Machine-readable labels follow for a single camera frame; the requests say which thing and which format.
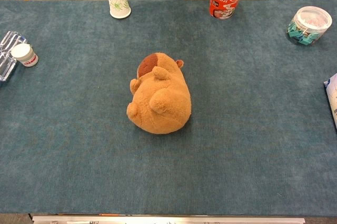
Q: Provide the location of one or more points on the brown capybara plush toy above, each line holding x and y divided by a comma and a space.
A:
166, 103

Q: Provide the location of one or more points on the blue felt table cloth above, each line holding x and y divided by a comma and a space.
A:
79, 129

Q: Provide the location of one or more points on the white paper cup green print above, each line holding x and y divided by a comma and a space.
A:
118, 1

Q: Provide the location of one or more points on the small white red-labelled bottle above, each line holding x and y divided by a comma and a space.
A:
24, 54

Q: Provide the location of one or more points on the clear jar of binder clips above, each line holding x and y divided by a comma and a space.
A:
308, 25

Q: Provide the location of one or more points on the white blue plastic bag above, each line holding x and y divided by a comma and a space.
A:
332, 97

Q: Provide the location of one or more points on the clear crumpled plastic bottle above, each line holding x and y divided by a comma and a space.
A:
6, 50

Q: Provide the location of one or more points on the aluminium table edge rail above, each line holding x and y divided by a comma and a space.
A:
168, 220

